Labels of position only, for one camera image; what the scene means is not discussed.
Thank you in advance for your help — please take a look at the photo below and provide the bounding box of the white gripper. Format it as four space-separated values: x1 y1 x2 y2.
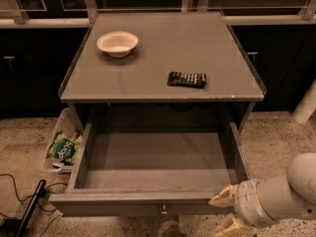
208 179 277 237

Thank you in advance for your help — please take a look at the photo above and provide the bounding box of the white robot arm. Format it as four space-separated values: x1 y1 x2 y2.
209 83 316 237

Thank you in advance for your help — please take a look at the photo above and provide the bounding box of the clear plastic bin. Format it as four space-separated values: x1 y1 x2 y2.
42 108 82 180

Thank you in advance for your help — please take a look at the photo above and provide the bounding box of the white paper bowl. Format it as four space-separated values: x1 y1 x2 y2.
97 32 138 58

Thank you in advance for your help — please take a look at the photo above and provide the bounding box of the black rod on floor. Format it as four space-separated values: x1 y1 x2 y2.
14 180 46 237

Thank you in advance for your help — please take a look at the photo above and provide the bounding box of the dark snack bar packet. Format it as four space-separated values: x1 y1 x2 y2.
167 71 206 89

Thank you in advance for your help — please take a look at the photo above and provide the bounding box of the white railing with glass panels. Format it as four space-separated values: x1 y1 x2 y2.
0 0 316 29

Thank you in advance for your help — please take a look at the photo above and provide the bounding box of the black floor cable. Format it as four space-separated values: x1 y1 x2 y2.
0 173 68 237

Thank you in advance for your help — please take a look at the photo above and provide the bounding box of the grey top drawer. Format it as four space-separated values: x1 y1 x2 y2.
49 123 252 216

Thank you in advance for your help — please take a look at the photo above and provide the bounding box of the grey cabinet with flat top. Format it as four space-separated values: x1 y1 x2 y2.
58 11 268 134

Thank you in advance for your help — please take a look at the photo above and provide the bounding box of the small metal drawer knob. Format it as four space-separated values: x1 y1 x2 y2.
160 205 169 215

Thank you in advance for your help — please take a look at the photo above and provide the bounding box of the green chips bag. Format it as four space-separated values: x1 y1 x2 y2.
46 130 82 165

